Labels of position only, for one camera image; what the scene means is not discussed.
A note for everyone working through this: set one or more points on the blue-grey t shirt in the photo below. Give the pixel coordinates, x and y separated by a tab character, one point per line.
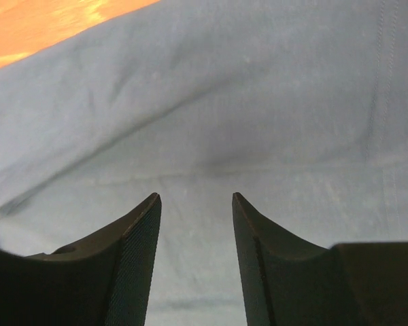
301	106

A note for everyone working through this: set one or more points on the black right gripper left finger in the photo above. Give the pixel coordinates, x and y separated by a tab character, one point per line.
101	279

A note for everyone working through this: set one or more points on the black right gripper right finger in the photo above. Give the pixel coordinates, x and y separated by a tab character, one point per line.
287	280

